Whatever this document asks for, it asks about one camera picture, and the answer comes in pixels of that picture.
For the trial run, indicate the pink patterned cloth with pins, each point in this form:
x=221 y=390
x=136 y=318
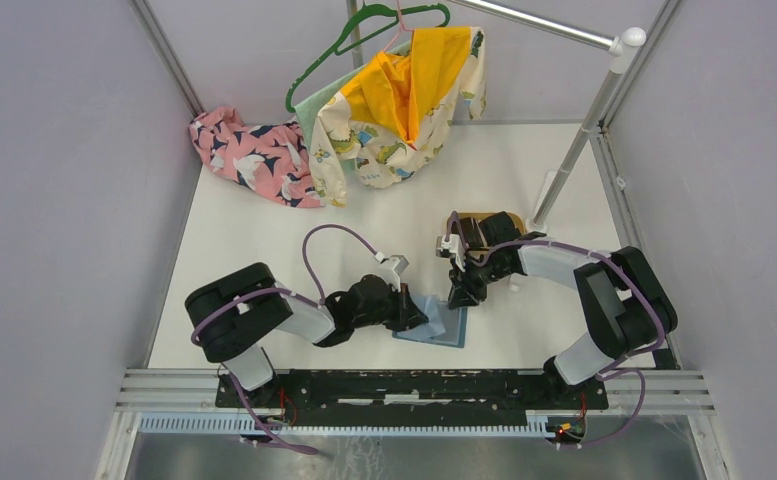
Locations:
x=270 y=160

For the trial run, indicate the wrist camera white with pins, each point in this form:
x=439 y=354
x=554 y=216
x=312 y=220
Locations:
x=452 y=247
x=397 y=265

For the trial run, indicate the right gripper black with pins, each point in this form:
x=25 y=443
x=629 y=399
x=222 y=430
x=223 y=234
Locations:
x=464 y=291

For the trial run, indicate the dinosaur print yellow jacket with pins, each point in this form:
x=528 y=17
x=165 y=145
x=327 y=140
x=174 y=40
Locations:
x=394 y=116

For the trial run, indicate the teal card holder wallet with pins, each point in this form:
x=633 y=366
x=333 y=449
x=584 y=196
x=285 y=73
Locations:
x=445 y=327

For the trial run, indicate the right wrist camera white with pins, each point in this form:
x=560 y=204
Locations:
x=452 y=247

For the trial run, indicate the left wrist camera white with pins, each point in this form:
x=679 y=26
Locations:
x=397 y=265

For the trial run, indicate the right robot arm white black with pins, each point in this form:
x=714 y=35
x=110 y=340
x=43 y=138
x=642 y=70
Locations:
x=625 y=307

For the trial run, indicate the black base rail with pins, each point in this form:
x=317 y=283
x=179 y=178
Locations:
x=413 y=398

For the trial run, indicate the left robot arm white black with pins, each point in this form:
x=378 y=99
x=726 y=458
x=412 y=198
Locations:
x=231 y=315

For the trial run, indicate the oval wooden tray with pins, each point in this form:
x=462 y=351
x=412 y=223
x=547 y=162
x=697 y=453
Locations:
x=510 y=219

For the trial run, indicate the white slotted cable duct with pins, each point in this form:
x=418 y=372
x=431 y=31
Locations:
x=240 y=423

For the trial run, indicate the silver clothes rack pole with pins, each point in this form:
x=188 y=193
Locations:
x=622 y=48

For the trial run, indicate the mint green cloth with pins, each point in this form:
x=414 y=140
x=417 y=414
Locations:
x=306 y=110

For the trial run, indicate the green clothes hanger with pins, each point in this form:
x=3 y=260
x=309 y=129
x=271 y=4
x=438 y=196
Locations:
x=345 y=42

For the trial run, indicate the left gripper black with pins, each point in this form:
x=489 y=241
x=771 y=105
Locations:
x=408 y=315

